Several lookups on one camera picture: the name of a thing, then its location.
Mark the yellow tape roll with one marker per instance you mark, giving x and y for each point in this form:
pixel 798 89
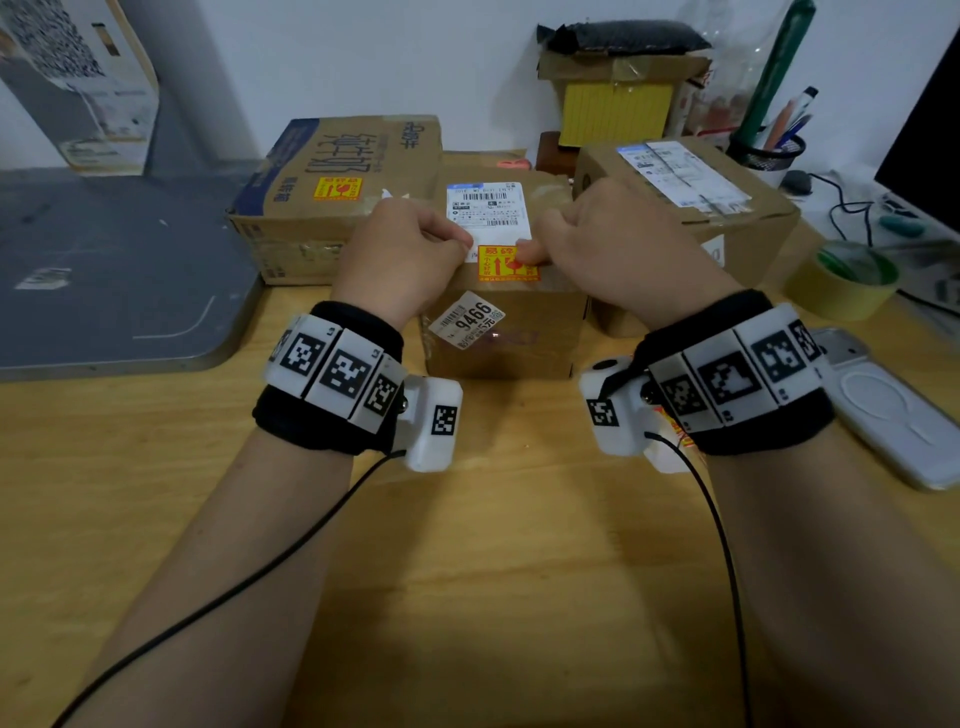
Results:
pixel 840 289

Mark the person's right hand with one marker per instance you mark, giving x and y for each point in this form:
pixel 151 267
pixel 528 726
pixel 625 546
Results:
pixel 637 255

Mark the person's right forearm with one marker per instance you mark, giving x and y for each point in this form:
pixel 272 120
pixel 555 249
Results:
pixel 840 592

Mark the black monitor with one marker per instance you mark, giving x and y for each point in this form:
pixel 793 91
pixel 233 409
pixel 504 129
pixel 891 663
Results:
pixel 926 157

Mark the green rod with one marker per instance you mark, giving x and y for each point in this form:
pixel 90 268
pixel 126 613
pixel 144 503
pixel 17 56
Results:
pixel 776 71

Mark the pens bundle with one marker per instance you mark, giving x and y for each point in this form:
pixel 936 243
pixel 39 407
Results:
pixel 791 116

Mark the black computer mouse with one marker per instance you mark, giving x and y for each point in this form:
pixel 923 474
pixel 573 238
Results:
pixel 796 182

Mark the person's left fingers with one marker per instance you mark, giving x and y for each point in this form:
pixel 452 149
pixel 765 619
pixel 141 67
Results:
pixel 442 229

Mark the small labelled cardboard box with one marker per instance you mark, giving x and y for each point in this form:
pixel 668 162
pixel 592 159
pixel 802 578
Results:
pixel 510 322

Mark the cardboard box with blue print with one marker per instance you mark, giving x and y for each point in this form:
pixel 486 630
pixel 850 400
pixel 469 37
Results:
pixel 330 180

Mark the grey board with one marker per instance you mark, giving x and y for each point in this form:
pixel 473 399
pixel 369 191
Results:
pixel 112 277

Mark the black plastic bag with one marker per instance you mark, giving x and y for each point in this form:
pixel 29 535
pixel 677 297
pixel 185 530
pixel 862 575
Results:
pixel 626 36

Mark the cardboard box with white label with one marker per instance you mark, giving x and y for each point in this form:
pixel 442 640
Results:
pixel 697 187

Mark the person's right thumb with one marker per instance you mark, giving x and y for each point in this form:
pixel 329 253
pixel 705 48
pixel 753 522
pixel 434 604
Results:
pixel 531 252

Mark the person's left hand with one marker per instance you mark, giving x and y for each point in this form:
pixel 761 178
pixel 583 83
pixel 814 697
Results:
pixel 390 259

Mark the white power bank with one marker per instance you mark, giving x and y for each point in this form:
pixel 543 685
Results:
pixel 885 409

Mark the person's left forearm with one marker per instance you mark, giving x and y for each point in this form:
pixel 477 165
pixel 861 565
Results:
pixel 225 585

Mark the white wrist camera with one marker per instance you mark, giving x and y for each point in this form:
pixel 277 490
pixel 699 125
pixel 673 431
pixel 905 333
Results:
pixel 433 424
pixel 611 409

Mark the black wristband with marker tiles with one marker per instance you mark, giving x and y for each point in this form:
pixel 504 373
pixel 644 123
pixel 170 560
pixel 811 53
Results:
pixel 742 375
pixel 330 379

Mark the cardboard box with yellow panel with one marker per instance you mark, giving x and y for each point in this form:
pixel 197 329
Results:
pixel 615 109

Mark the teal small object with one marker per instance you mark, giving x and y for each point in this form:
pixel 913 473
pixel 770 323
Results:
pixel 902 225

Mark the large printed carton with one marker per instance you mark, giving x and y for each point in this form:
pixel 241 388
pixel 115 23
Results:
pixel 75 82

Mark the black mesh pen holder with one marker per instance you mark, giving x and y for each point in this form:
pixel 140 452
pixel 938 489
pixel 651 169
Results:
pixel 765 159

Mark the clear plastic bag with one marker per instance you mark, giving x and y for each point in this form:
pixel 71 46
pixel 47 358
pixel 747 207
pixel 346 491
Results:
pixel 716 82

